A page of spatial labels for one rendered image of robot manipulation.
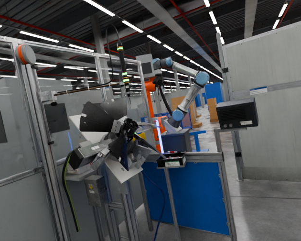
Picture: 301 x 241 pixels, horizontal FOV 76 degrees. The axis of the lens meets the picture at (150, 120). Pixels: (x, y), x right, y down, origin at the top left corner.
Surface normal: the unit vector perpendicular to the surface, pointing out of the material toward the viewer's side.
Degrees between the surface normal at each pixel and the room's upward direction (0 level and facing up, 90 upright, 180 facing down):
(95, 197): 90
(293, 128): 90
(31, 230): 90
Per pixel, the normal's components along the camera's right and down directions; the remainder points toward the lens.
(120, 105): -0.03, -0.65
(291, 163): -0.54, 0.15
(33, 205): 0.82, -0.11
